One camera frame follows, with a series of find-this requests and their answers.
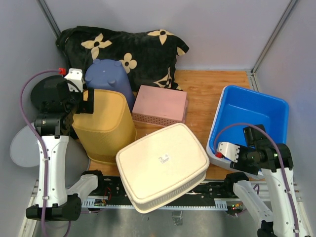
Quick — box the black large bucket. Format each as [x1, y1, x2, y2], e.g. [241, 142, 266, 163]
[31, 75, 69, 114]

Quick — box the yellow slatted basket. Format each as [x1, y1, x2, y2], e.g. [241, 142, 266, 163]
[72, 89, 136, 164]

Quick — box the blue bucket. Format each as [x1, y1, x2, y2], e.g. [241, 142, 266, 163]
[85, 59, 135, 111]

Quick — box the pink small tray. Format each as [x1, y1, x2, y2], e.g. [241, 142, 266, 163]
[132, 85, 188, 127]

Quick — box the grey bucket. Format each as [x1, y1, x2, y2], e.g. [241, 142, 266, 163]
[10, 126, 90, 188]

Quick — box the beige perforated basket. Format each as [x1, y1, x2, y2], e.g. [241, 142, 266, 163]
[116, 123, 210, 214]

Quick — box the blue rimmed white tub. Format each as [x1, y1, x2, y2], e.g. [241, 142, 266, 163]
[206, 85, 268, 171]

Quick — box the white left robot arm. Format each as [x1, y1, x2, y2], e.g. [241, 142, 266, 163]
[26, 76, 106, 221]

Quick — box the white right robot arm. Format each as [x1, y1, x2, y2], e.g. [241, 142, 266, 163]
[217, 123, 310, 237]

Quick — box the black floral pillow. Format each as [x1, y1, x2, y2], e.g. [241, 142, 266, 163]
[55, 26, 189, 92]

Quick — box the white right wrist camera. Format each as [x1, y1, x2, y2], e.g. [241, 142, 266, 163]
[215, 142, 240, 162]

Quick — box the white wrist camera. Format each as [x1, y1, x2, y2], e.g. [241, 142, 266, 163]
[215, 142, 240, 162]
[59, 68, 84, 92]

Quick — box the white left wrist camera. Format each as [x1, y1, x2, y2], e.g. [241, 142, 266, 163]
[59, 68, 84, 92]

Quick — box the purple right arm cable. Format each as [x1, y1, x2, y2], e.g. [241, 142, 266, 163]
[212, 122, 301, 237]

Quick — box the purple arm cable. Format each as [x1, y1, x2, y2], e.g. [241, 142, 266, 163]
[19, 69, 82, 237]
[212, 122, 301, 237]

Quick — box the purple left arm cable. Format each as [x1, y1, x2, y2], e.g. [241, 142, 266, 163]
[19, 69, 82, 237]

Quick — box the aluminium frame rail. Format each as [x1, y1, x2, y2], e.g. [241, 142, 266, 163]
[36, 0, 61, 38]
[250, 0, 300, 76]

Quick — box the right aluminium frame rail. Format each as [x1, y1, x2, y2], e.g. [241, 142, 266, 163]
[250, 0, 300, 76]

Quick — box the black mounting rail plate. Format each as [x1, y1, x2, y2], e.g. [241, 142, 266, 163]
[82, 176, 237, 208]

